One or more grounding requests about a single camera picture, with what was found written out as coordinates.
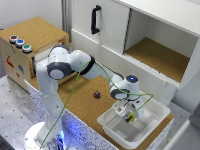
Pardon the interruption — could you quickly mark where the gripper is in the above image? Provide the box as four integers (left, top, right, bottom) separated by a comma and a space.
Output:
113, 98, 137, 123

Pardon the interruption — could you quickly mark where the yellow block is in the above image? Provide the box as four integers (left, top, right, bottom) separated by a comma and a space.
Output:
127, 113, 136, 123

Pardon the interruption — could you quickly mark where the purple block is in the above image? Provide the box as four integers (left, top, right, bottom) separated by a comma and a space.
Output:
93, 90, 101, 100

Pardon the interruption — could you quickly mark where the white plastic box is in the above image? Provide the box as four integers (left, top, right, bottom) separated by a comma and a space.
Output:
96, 95, 172, 150

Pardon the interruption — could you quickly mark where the white cabinet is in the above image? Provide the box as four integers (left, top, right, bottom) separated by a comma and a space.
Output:
71, 0, 200, 107

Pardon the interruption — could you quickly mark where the white sliding door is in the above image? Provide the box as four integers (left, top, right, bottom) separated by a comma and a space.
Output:
72, 0, 131, 56

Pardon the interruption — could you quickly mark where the green button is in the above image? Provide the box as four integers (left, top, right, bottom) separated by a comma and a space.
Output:
21, 43, 34, 54

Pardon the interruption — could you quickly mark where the blue button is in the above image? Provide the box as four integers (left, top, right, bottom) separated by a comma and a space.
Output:
15, 38, 26, 49

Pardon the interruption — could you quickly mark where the red button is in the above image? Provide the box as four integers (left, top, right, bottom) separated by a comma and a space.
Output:
8, 34, 19, 45

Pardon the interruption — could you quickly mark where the green cable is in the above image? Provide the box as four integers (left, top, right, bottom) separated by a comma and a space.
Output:
38, 59, 155, 150

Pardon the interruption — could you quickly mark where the black door handle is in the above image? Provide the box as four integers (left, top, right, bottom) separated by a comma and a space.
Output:
90, 4, 102, 35

